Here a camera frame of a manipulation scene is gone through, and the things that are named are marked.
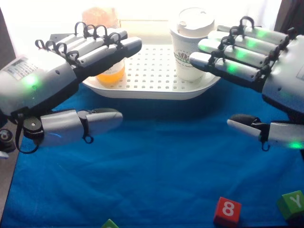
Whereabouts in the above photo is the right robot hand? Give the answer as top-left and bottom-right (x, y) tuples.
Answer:
(189, 16), (304, 152)

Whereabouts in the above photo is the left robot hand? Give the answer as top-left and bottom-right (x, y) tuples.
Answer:
(0, 21), (143, 148)

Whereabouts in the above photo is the orange juice bottle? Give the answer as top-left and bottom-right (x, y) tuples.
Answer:
(82, 7), (126, 86)

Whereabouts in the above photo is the white paper coffee cup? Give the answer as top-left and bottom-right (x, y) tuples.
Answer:
(170, 8), (216, 82)

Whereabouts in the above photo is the white perforated plastic tray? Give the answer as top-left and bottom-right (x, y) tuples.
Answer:
(82, 44), (221, 100)

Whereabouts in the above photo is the dark curtain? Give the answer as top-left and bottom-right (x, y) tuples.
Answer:
(274, 0), (304, 36)

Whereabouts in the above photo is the green block with Y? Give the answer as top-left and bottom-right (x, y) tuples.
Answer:
(276, 190), (304, 221)

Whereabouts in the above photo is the blue table cloth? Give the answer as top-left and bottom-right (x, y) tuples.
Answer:
(0, 78), (304, 228)

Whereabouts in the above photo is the red block with 8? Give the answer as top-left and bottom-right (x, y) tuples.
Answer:
(213, 196), (242, 226)

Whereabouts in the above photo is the green toy block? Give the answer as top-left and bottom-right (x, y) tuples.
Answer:
(101, 218), (119, 228)

